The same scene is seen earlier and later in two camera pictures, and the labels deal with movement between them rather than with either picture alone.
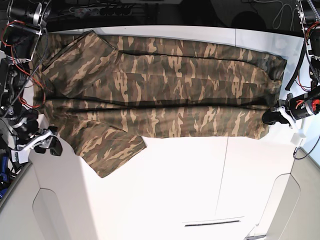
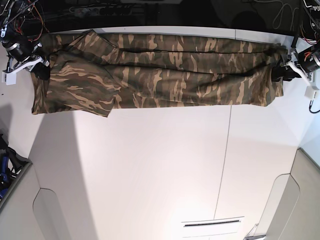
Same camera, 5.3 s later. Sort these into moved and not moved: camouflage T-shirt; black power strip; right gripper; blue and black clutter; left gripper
Moved: right gripper; camouflage T-shirt; left gripper
Not moved: blue and black clutter; black power strip
